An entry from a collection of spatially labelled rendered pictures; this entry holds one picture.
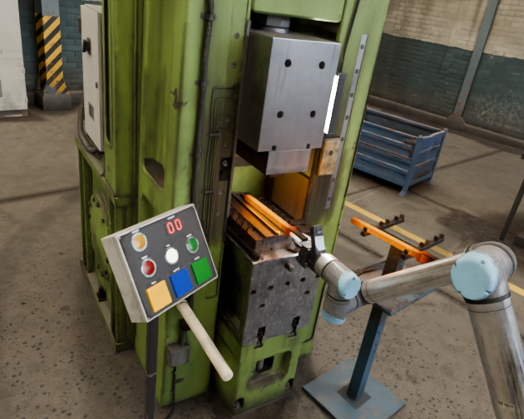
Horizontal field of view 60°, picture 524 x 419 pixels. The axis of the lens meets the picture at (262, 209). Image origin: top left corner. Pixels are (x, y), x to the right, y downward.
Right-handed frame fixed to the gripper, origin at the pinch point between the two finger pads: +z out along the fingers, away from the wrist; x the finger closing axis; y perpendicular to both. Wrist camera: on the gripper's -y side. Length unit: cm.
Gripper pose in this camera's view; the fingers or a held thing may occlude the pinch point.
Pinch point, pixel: (294, 232)
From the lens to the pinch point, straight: 182.8
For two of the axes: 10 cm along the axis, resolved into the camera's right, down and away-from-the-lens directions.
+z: -5.1, -4.4, 7.4
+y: -1.3, 8.9, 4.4
